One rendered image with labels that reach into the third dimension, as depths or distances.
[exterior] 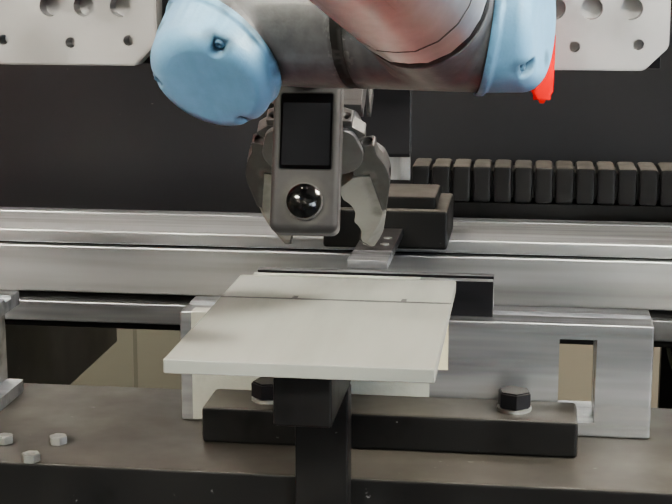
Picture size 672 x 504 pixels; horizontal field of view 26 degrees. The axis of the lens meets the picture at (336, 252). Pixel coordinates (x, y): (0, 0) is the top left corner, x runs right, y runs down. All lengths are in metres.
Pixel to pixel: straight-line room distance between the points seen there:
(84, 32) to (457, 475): 0.46
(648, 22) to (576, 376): 2.04
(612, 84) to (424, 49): 0.97
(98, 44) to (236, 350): 0.32
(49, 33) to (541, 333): 0.46
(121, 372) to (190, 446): 2.41
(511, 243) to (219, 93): 0.68
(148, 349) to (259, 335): 2.52
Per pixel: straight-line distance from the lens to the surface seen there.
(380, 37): 0.71
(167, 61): 0.81
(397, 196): 1.40
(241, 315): 1.08
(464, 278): 1.21
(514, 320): 1.20
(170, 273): 1.50
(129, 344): 3.56
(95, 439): 1.21
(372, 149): 1.03
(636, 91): 1.70
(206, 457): 1.16
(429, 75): 0.77
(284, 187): 0.98
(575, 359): 3.13
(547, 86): 1.11
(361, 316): 1.08
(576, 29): 1.14
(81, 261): 1.52
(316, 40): 0.80
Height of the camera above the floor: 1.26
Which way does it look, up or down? 12 degrees down
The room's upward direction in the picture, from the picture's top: straight up
